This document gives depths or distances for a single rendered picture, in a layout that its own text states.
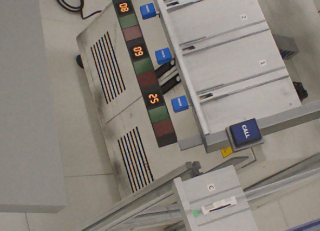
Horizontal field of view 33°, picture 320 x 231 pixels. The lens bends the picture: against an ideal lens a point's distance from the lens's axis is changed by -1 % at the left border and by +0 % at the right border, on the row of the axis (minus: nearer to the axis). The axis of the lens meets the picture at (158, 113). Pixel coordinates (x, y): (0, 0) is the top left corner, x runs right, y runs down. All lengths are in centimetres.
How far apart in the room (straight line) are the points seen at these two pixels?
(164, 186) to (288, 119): 30
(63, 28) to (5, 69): 105
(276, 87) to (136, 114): 66
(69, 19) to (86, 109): 38
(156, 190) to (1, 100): 41
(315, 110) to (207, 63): 23
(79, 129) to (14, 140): 91
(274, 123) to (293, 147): 41
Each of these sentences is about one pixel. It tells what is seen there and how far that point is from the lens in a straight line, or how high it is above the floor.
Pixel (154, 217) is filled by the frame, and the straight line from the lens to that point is 145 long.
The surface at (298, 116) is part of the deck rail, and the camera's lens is 108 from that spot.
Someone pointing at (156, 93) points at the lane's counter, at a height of 66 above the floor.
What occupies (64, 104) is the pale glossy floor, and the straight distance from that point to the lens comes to 186.
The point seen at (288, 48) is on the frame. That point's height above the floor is 66.
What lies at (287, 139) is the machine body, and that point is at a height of 62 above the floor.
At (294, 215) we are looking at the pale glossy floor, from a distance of 249.
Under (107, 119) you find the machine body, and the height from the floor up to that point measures 11.
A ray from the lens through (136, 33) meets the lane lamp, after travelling 117.
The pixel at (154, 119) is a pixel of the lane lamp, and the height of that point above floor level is 65.
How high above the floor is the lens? 136
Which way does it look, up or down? 40 degrees down
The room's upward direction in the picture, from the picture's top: 55 degrees clockwise
